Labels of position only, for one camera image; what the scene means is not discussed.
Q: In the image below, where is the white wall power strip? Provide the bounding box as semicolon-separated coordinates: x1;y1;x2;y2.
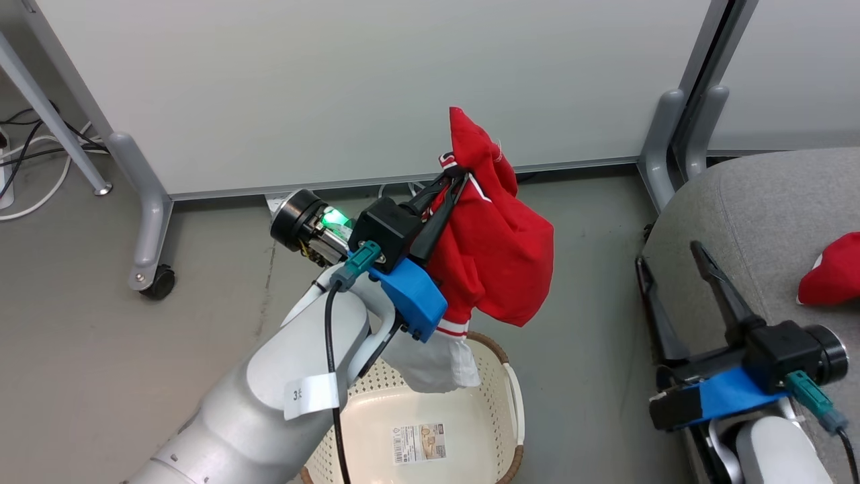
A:
0;128;15;210

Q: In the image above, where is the white perforated laundry basket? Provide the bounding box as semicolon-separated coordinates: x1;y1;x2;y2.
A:
299;331;526;484

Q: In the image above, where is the red Bulls jersey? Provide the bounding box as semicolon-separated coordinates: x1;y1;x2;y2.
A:
425;106;556;329

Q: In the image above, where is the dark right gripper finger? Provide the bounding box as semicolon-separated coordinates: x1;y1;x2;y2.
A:
636;256;693;368
690;241;767;344

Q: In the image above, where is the grey curved partition foot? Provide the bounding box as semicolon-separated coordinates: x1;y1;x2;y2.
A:
638;89;687;211
685;85;730;180

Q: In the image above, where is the white paper tag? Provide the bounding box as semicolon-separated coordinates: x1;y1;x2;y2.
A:
284;373;341;421

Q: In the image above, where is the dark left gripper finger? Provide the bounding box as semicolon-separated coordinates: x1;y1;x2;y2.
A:
406;169;466;216
410;176;470;264

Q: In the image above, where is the narrow white partition panel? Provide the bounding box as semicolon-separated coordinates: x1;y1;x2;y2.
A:
704;0;860;157

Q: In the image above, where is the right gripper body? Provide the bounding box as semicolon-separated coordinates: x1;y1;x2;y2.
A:
657;319;849;392

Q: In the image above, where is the plain red garment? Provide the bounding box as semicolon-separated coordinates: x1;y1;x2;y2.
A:
796;232;860;307

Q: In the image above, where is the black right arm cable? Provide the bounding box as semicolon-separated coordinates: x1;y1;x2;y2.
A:
783;371;860;484

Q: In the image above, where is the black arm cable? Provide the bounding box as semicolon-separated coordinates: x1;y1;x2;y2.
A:
783;371;860;484
325;242;385;484

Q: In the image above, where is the white cloth with striped trim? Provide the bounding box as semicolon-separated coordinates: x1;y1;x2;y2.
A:
380;319;482;395

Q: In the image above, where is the white floor cable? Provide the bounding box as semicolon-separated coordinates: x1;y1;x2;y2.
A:
0;121;93;223

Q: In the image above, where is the grey metal table leg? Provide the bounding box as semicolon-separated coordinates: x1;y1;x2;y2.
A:
0;32;114;197

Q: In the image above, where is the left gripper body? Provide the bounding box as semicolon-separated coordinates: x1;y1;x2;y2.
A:
271;190;426;270

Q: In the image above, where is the grey fabric sofa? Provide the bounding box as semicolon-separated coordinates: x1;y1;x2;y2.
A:
642;147;860;484

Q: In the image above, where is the black floor cable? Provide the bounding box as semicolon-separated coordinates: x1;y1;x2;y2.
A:
0;101;110;202

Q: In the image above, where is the large white partition panel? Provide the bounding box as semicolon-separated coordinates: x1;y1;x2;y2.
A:
20;0;732;202

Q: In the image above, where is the grey partition foot with caster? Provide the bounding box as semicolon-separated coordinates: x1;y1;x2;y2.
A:
107;131;175;292

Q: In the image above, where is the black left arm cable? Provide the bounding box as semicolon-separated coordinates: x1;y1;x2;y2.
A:
325;242;385;484

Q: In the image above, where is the black caster wheel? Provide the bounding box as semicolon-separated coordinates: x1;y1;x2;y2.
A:
140;264;177;301

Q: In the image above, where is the printed basket label sticker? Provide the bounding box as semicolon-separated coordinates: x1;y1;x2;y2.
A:
392;422;447;465

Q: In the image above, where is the white looped power cable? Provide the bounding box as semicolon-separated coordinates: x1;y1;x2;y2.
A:
376;180;432;200

